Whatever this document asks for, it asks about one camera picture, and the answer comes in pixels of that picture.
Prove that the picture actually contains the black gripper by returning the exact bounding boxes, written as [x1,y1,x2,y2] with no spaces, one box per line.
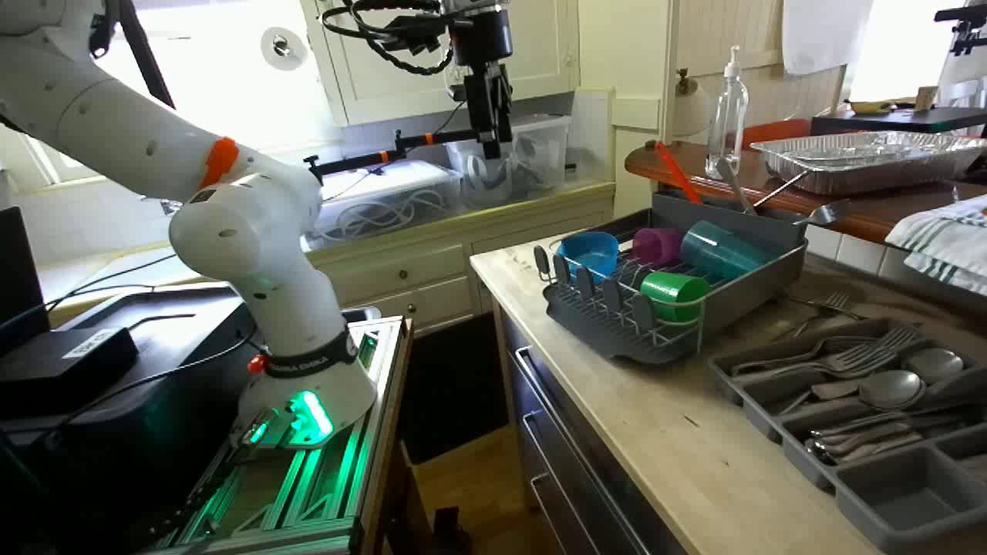
[446,2,518,164]

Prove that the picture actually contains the green plastic cup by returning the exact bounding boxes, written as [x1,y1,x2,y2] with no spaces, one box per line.
[638,269,712,328]

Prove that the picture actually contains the aluminium foil tray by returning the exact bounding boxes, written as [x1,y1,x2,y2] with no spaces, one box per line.
[748,125,987,199]

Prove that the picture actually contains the grey cutlery organiser tray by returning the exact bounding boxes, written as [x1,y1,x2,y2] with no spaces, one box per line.
[706,316,987,550]

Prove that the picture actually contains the clear plastic storage bin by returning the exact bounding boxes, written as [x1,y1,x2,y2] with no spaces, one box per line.
[445,115,574,202]

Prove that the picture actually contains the blue plastic cup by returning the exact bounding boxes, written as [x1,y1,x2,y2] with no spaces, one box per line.
[554,228,623,285]

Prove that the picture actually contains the white drawer cabinet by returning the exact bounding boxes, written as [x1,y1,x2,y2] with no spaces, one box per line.
[304,183,619,340]

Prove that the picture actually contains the orange silicone spatula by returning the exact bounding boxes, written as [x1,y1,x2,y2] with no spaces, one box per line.
[647,138,708,205]

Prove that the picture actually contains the purple plastic cup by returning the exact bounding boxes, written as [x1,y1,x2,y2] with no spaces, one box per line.
[628,226,683,271]

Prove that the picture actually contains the clear hand sanitizer pump bottle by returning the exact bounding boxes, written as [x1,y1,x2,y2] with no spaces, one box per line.
[702,43,753,186]

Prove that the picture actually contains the thin metal utensil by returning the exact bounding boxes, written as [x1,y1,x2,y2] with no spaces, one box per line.
[748,167,812,215]

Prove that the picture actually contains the grey steel dish rack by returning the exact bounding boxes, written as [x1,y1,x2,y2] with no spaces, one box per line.
[538,190,812,367]

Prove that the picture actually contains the metal slotted spatula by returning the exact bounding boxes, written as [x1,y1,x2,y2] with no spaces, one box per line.
[791,199,842,230]

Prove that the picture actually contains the white hanging cloth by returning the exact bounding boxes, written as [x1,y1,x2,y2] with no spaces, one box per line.
[780,0,880,78]

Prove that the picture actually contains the kitchen island drawer front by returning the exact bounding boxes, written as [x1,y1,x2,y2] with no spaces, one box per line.
[491,304,687,555]

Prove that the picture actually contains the black tripod pole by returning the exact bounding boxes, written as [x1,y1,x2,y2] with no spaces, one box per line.
[99,0,177,110]

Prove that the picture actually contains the brown wooden raised counter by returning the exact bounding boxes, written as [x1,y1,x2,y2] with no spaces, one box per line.
[623,134,987,247]

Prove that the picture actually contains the black flat board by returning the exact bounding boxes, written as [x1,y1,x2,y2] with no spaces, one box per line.
[812,105,987,138]

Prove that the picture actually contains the silver fork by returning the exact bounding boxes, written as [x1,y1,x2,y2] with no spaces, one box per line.
[730,322,926,383]

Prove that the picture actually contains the white striped towel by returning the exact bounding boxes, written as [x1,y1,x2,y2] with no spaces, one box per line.
[885,195,987,302]

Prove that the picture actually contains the silver table knife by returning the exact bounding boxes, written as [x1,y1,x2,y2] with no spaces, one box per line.
[818,427,929,467]
[807,412,912,446]

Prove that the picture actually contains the large silver spoon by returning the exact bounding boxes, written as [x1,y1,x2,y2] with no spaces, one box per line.
[777,367,929,417]

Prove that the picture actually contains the small silver spoon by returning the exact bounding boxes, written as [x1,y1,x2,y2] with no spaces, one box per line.
[904,344,967,385]

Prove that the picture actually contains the black flat box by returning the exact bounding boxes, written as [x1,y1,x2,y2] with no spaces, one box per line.
[0,322,140,420]

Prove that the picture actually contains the black monitor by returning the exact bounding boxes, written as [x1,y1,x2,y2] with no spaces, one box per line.
[0,202,51,357]

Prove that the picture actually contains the white wall cupboard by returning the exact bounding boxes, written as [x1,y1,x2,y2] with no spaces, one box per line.
[299,0,586,128]

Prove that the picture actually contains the black camera boom with clamps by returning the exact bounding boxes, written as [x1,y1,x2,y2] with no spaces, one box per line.
[302,125,487,179]

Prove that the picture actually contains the clear bin with cables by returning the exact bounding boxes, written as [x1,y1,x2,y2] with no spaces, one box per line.
[308,158,463,247]

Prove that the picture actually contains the white round wall fixture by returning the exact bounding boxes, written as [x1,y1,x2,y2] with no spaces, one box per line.
[259,24,312,73]

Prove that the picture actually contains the metal utensil with handle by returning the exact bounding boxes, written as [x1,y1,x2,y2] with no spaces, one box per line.
[715,150,760,215]

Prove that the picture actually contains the aluminium robot pedestal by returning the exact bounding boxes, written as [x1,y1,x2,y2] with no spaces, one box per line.
[152,311,416,555]

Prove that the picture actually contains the black camera on stand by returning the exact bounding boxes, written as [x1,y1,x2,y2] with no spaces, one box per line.
[932,0,987,62]

